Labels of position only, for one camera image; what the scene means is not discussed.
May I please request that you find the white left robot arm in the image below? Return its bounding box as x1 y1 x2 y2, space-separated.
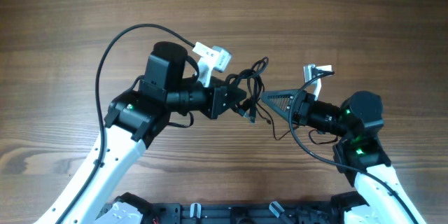
37 41 246 223

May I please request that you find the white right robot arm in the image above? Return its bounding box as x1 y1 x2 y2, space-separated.
262 90 424 223

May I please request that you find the black left camera cable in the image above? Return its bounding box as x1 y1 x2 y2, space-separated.
55 23 196 224

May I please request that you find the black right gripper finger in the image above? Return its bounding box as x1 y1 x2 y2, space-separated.
274 108 290 123
261 90 298 111

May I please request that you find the black camera cable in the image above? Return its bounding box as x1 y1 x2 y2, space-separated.
55 23 196 224
288 70 419 224

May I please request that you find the thick black cable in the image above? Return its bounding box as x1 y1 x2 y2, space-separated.
223 56 270 124

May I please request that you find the black right camera cable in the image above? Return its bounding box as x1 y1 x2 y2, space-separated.
288 70 419 224

